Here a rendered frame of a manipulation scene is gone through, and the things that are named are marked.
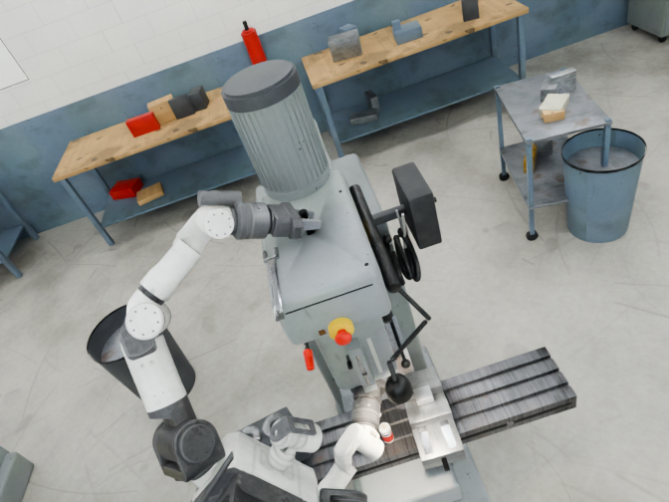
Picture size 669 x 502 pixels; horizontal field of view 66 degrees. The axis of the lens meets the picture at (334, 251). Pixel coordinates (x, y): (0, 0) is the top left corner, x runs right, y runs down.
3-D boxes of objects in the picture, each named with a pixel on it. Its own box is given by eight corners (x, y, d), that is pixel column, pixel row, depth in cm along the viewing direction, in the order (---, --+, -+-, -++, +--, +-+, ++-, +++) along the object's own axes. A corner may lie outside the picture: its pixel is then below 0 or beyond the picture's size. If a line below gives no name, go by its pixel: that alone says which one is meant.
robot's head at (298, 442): (306, 466, 120) (327, 436, 119) (274, 463, 113) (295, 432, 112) (294, 445, 125) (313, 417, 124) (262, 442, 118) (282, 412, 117)
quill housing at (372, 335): (402, 376, 159) (380, 309, 138) (339, 396, 159) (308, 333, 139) (386, 330, 173) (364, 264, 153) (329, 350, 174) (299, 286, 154)
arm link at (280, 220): (282, 225, 133) (237, 226, 127) (288, 192, 128) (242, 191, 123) (299, 251, 123) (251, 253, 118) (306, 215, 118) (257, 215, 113)
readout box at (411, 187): (446, 241, 167) (436, 190, 153) (419, 251, 167) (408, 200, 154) (426, 208, 182) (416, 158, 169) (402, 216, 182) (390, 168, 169)
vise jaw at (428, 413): (453, 417, 180) (451, 411, 177) (411, 429, 181) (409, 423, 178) (447, 403, 184) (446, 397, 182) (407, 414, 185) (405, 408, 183)
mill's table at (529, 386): (576, 407, 185) (577, 395, 180) (256, 512, 190) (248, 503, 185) (545, 358, 203) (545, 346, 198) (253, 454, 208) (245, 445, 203)
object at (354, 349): (377, 388, 154) (360, 347, 141) (365, 392, 154) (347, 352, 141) (374, 377, 157) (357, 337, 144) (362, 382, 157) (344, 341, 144)
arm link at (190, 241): (236, 220, 116) (197, 267, 114) (226, 216, 124) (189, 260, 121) (214, 202, 113) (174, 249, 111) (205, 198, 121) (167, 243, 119)
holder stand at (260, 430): (312, 456, 192) (294, 430, 179) (258, 484, 189) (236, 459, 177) (302, 430, 201) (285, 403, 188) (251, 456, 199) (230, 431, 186)
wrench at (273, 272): (289, 318, 109) (288, 315, 108) (272, 324, 109) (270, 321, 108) (278, 248, 127) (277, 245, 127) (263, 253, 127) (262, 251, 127)
